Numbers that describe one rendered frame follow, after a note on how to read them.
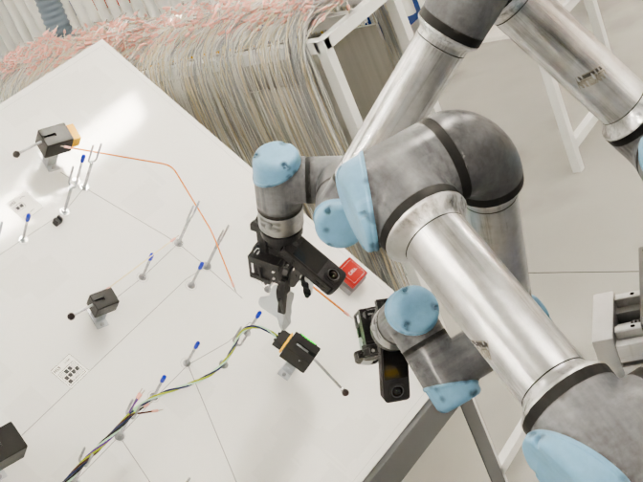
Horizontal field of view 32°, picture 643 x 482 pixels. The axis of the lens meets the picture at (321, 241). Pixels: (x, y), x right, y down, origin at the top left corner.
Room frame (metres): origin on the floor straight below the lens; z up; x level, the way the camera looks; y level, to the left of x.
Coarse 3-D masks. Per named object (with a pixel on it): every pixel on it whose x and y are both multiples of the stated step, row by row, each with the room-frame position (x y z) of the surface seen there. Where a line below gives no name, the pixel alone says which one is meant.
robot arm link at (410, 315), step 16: (416, 288) 1.45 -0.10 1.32; (384, 304) 1.50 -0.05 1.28; (400, 304) 1.43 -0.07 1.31; (416, 304) 1.43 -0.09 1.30; (432, 304) 1.43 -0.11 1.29; (384, 320) 1.47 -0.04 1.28; (400, 320) 1.42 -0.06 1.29; (416, 320) 1.42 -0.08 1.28; (432, 320) 1.42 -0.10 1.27; (384, 336) 1.49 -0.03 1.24; (400, 336) 1.44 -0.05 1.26; (416, 336) 1.42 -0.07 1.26
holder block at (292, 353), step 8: (296, 336) 1.81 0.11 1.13; (288, 344) 1.79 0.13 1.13; (296, 344) 1.79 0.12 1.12; (304, 344) 1.80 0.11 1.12; (312, 344) 1.80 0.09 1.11; (288, 352) 1.79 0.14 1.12; (296, 352) 1.78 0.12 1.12; (304, 352) 1.78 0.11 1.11; (312, 352) 1.79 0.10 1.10; (288, 360) 1.80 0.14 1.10; (296, 360) 1.78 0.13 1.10; (304, 360) 1.77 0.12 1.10; (312, 360) 1.77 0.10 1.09; (304, 368) 1.78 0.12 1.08
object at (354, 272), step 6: (348, 258) 2.03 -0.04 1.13; (342, 264) 2.02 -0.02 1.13; (348, 264) 2.02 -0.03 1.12; (354, 264) 2.02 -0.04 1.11; (348, 270) 2.01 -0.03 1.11; (354, 270) 2.01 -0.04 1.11; (360, 270) 2.02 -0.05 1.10; (348, 276) 2.00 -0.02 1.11; (354, 276) 2.00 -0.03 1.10; (360, 276) 2.00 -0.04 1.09; (348, 282) 1.99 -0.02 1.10; (354, 282) 1.99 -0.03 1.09
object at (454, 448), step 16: (448, 432) 1.89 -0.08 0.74; (464, 432) 1.92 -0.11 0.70; (432, 448) 1.85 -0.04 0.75; (448, 448) 1.88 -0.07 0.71; (464, 448) 1.91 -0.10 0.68; (416, 464) 1.81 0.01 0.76; (432, 464) 1.84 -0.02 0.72; (448, 464) 1.87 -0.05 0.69; (464, 464) 1.90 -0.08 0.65; (480, 464) 1.93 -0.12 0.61; (416, 480) 1.80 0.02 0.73; (432, 480) 1.83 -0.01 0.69; (448, 480) 1.86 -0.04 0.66; (464, 480) 1.88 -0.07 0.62; (480, 480) 1.91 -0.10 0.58
